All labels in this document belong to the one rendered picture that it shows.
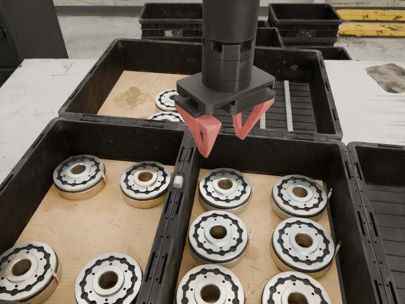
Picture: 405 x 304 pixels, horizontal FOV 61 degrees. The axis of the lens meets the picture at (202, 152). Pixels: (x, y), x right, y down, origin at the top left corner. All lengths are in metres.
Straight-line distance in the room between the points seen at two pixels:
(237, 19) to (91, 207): 0.49
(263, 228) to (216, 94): 0.35
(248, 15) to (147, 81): 0.74
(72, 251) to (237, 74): 0.44
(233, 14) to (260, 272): 0.42
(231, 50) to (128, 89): 0.70
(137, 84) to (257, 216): 0.57
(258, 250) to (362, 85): 0.92
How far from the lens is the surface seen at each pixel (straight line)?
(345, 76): 1.45
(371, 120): 1.23
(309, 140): 0.70
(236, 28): 0.35
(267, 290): 0.56
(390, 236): 0.73
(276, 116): 0.93
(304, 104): 0.99
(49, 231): 0.70
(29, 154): 0.72
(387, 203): 0.78
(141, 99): 0.98
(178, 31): 2.19
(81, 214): 0.71
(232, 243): 0.60
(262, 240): 0.64
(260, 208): 0.69
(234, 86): 0.38
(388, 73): 1.52
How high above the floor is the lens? 1.36
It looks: 42 degrees down
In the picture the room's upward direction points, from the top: straight up
